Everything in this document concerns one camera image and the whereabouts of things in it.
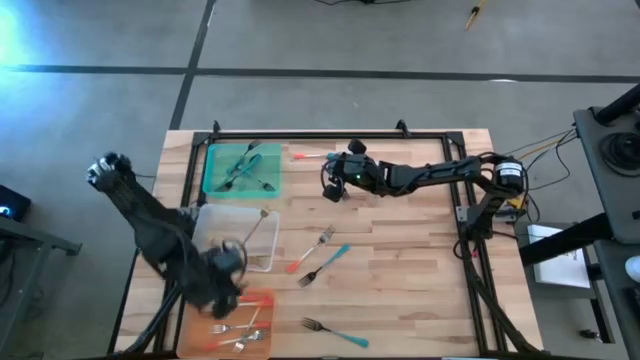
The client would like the white insulated bottle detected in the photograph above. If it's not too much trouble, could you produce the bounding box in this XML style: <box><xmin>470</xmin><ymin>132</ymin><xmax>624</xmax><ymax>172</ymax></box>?
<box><xmin>623</xmin><ymin>253</ymin><xmax>640</xmax><ymax>285</ymax></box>

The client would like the black metal table frame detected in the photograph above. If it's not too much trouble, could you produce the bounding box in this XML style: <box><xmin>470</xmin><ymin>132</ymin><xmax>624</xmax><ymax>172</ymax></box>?
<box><xmin>107</xmin><ymin>129</ymin><xmax>546</xmax><ymax>357</ymax></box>

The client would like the grey metal table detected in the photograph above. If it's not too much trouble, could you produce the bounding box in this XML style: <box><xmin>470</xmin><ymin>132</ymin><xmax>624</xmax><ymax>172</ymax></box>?
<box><xmin>0</xmin><ymin>214</ymin><xmax>84</xmax><ymax>359</ymax></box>

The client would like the yellow wire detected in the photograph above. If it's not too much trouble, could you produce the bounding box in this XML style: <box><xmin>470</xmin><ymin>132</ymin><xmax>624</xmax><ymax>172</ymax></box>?
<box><xmin>517</xmin><ymin>134</ymin><xmax>576</xmax><ymax>162</ymax></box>

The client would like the coiled black cable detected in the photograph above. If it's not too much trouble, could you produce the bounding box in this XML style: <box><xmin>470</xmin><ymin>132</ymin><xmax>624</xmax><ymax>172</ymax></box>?
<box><xmin>598</xmin><ymin>131</ymin><xmax>640</xmax><ymax>177</ymax></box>

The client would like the white cardboard box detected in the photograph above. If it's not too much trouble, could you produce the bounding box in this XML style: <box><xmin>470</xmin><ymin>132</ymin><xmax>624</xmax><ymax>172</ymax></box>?
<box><xmin>526</xmin><ymin>223</ymin><xmax>592</xmax><ymax>290</ymax></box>

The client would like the black side table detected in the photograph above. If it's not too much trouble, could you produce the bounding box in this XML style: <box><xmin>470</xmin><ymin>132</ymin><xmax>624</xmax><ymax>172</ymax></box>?
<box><xmin>572</xmin><ymin>82</ymin><xmax>640</xmax><ymax>246</ymax></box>

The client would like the black electronics box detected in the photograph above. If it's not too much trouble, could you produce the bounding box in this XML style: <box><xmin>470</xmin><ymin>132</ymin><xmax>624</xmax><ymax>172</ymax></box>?
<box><xmin>0</xmin><ymin>183</ymin><xmax>32</xmax><ymax>222</ymax></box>

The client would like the yellow extension cord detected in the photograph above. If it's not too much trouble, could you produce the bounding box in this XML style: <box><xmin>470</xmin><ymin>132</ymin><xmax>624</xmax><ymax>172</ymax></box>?
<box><xmin>463</xmin><ymin>0</ymin><xmax>490</xmax><ymax>31</ymax></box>

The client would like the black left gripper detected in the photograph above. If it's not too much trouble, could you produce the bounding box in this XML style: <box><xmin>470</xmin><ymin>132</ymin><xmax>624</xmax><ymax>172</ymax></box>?
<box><xmin>199</xmin><ymin>242</ymin><xmax>249</xmax><ymax>321</ymax></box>

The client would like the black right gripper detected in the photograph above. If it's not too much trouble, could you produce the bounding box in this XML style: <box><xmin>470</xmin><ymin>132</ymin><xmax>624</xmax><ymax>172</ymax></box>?
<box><xmin>321</xmin><ymin>138</ymin><xmax>374</xmax><ymax>204</ymax></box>

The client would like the black metal beam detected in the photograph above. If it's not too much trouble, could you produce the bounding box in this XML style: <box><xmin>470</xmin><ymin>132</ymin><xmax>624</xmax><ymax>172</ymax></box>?
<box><xmin>518</xmin><ymin>212</ymin><xmax>615</xmax><ymax>267</ymax></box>

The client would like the teal plastic bin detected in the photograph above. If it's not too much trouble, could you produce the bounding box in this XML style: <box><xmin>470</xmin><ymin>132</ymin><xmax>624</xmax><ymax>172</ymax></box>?
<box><xmin>201</xmin><ymin>141</ymin><xmax>285</xmax><ymax>200</ymax></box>

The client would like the black wire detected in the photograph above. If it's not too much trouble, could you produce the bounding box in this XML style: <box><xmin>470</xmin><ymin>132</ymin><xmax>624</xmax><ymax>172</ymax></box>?
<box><xmin>522</xmin><ymin>128</ymin><xmax>576</xmax><ymax>194</ymax></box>

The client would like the orange plastic bin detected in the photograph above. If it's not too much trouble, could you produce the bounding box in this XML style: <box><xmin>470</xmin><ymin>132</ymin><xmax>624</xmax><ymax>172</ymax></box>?
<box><xmin>174</xmin><ymin>287</ymin><xmax>276</xmax><ymax>360</ymax></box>

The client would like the clear plastic bin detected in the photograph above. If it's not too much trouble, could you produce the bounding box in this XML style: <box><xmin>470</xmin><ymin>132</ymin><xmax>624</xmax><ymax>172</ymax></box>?
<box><xmin>191</xmin><ymin>203</ymin><xmax>281</xmax><ymax>274</ymax></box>

